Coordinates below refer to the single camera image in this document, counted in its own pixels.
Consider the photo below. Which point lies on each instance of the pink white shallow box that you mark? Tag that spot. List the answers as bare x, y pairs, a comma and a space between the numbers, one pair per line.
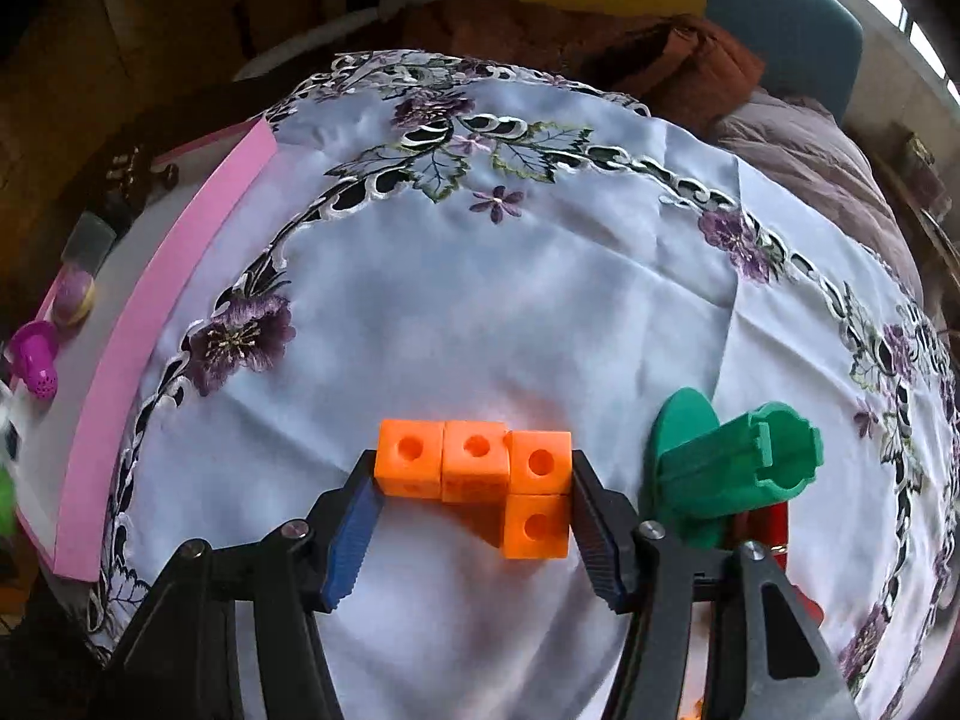
150, 300

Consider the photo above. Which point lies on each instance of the white chair armrest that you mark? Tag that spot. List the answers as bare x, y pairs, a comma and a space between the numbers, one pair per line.
300, 45

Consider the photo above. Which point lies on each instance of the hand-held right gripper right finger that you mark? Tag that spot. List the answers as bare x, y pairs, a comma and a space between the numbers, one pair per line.
600, 540

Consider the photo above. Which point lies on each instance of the wooden side desk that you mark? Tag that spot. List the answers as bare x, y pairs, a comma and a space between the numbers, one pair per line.
922, 202

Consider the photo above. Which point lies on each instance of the green white round toy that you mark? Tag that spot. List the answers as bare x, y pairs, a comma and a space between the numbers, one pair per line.
4, 495

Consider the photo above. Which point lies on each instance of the lilac duvet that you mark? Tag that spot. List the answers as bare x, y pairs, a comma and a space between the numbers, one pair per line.
810, 157

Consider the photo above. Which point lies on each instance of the grey yellow teal headboard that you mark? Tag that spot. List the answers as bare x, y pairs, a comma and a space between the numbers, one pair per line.
787, 22

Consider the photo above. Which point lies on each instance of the wooden wardrobe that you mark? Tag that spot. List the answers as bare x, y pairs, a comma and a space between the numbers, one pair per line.
112, 37

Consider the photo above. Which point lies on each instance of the green plastic toy stand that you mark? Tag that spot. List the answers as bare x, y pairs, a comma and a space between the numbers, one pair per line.
712, 465

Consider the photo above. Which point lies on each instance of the red lipstick tube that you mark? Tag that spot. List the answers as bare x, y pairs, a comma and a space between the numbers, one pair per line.
776, 529

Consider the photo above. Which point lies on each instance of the grey cylinder toy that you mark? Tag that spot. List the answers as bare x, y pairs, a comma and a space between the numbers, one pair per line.
90, 240

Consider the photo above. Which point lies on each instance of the orange linked cube blocks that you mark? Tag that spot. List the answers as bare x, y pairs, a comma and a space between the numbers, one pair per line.
480, 472

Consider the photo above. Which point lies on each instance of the magenta perforated toy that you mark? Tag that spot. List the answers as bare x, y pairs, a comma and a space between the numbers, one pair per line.
34, 352

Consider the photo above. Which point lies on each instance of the embroidered floral tablecloth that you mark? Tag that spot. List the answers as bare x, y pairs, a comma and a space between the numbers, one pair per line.
487, 300

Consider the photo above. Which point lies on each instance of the purple yellow toy egg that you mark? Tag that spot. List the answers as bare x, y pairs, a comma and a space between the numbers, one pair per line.
75, 296

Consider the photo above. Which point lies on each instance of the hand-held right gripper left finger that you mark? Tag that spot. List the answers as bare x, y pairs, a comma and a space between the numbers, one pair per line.
349, 540

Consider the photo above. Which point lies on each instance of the brown quilted jacket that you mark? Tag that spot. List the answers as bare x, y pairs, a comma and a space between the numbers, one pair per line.
600, 45

